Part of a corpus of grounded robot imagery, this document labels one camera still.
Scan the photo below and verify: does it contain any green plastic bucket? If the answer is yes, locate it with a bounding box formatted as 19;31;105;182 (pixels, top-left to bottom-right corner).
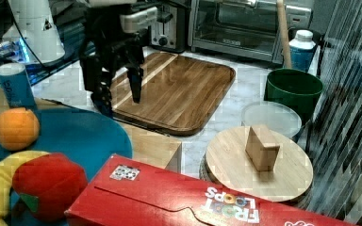
264;69;323;124

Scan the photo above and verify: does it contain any red plush apple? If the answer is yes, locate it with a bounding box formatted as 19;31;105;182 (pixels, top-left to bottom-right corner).
12;153;88;222

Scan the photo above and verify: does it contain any wooden cutting board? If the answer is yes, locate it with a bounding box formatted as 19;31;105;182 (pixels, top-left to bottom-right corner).
110;52;236;137

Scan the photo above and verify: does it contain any blue round plate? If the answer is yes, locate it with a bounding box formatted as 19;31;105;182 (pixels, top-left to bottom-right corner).
0;107;134;226

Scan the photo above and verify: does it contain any red Froot Loops cereal box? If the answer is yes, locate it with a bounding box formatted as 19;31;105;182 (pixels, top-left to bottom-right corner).
65;154;355;226

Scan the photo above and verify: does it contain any blue bottle with white cap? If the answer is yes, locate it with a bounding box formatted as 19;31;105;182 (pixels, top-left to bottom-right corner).
289;30;316;72

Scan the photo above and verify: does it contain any wooden rolling pin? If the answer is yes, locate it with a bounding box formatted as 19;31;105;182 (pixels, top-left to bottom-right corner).
276;0;292;69

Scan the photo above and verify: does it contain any silver toaster oven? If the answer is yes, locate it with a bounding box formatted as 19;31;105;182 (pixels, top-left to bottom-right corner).
187;0;313;65

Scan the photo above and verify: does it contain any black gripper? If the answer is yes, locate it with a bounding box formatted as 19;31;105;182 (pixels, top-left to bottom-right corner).
79;3;158;118

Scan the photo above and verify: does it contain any silver black toaster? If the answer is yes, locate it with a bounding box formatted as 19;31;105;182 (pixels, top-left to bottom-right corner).
150;0;190;54

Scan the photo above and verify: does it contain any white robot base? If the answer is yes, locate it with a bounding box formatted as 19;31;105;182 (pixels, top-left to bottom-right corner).
3;0;65;64

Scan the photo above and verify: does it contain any orange plush fruit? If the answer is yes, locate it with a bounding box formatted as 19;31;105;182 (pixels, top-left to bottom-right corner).
0;107;41;151

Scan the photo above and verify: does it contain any clear plastic container lid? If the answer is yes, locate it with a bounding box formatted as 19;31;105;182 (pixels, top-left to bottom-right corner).
241;101;302;138

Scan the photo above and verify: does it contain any blue cylindrical can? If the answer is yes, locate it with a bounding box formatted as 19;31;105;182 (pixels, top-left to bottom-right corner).
0;63;37;109

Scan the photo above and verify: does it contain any round wooden lid with handle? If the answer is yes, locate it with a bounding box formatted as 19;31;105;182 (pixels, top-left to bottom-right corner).
200;125;313;202

